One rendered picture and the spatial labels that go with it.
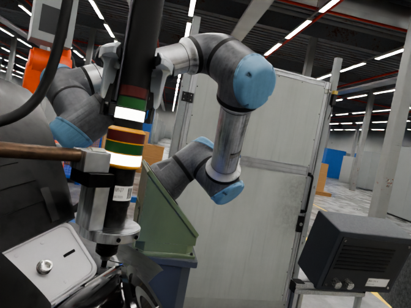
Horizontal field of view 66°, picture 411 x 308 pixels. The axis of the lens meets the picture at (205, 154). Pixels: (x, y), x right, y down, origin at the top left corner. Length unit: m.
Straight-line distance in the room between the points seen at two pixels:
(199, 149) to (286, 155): 1.47
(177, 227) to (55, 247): 0.72
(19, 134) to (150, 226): 0.68
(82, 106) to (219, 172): 0.51
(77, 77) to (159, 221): 0.52
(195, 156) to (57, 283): 0.81
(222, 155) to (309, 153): 1.72
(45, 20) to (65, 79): 3.61
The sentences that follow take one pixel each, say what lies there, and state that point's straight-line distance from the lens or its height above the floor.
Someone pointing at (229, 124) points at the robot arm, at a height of 1.45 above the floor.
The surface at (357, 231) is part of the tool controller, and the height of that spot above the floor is 1.23.
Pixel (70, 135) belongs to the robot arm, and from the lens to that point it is 0.62.
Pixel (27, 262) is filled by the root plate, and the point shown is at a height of 1.26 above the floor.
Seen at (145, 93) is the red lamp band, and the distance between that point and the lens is 0.37.
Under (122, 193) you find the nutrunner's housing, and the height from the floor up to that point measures 1.32.
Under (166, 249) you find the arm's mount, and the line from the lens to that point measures 1.06.
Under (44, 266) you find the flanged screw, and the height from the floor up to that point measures 1.26.
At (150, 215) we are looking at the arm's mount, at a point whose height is 1.13.
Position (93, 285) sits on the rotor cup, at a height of 1.25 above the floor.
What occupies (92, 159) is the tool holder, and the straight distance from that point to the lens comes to 0.34.
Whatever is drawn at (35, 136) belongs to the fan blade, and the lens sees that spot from 0.43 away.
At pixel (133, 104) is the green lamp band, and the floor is 1.42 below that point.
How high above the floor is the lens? 1.40
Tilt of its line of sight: 3 degrees down
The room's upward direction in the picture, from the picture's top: 10 degrees clockwise
